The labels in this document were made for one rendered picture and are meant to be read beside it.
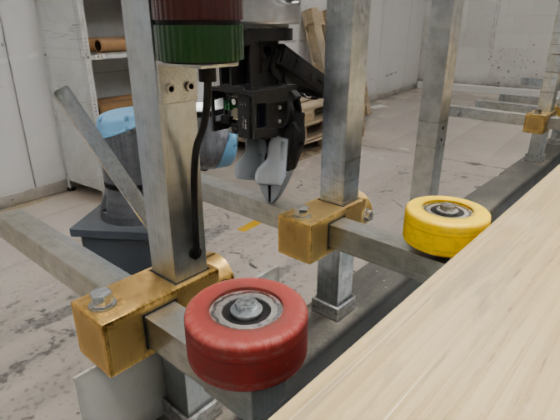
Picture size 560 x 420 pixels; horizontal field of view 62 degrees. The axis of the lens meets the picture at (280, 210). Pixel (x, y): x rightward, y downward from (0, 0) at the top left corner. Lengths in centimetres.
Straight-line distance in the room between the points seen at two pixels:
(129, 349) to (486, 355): 26
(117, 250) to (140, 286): 83
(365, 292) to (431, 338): 42
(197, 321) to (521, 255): 27
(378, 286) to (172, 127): 47
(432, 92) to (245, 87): 34
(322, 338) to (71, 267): 31
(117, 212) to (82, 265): 75
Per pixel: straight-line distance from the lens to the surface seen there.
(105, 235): 122
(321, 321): 65
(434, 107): 78
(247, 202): 63
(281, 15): 53
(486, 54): 817
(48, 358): 186
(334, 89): 55
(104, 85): 355
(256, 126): 52
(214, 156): 121
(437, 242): 46
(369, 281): 75
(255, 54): 53
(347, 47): 54
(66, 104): 44
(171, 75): 36
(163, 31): 32
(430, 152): 80
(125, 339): 40
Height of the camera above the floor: 108
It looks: 22 degrees down
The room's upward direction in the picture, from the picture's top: straight up
